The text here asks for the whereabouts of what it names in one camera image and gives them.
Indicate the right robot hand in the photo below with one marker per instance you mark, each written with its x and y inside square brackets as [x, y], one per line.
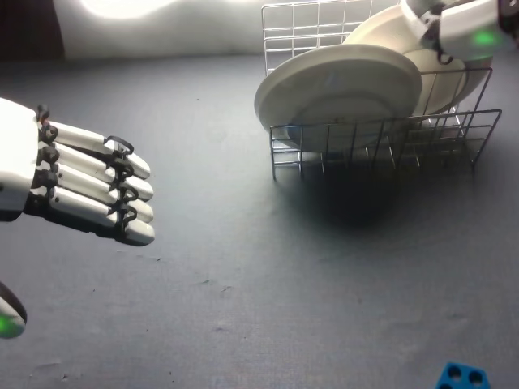
[466, 24]

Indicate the white round plate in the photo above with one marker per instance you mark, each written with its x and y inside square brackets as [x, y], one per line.
[385, 28]

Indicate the white cloth backdrop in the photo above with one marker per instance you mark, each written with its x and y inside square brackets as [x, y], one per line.
[162, 32]

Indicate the blue pentagon block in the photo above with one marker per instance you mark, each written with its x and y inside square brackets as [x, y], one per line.
[462, 377]

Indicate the white plate with dark scuff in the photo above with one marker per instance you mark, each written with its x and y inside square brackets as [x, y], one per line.
[344, 89]

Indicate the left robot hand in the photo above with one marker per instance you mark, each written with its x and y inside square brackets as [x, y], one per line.
[81, 182]

